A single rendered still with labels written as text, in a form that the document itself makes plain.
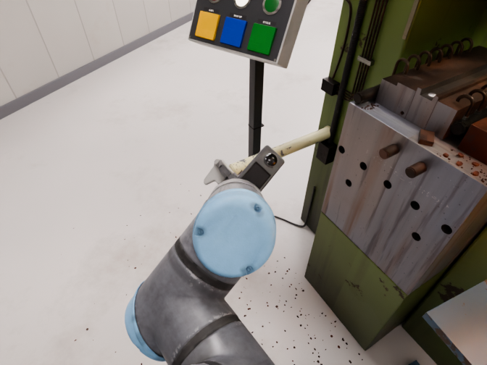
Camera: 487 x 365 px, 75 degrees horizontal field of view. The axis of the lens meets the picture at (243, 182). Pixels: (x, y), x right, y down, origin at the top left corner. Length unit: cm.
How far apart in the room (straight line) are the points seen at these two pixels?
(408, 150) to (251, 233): 57
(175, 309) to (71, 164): 202
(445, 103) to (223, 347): 69
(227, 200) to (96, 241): 152
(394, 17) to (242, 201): 82
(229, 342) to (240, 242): 10
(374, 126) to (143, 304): 69
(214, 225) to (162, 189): 163
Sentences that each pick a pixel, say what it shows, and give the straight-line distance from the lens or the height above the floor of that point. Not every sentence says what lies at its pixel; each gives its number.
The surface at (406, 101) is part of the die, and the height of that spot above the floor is 96.
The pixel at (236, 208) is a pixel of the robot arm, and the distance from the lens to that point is 34.
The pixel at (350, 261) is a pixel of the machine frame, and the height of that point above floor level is 38.
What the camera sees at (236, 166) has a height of 64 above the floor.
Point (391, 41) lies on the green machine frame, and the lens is 107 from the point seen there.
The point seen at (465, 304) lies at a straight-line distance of 77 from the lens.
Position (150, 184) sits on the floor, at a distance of 201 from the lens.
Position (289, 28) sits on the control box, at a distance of 100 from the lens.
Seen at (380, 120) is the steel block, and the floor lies 91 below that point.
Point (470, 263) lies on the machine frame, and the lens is 118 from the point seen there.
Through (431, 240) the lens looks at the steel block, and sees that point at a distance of 92.
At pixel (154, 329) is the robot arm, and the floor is 99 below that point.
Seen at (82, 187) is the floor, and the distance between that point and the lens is 214.
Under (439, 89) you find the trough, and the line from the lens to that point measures 91.
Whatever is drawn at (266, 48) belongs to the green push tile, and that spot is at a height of 99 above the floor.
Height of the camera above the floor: 136
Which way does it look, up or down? 44 degrees down
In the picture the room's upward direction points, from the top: straight up
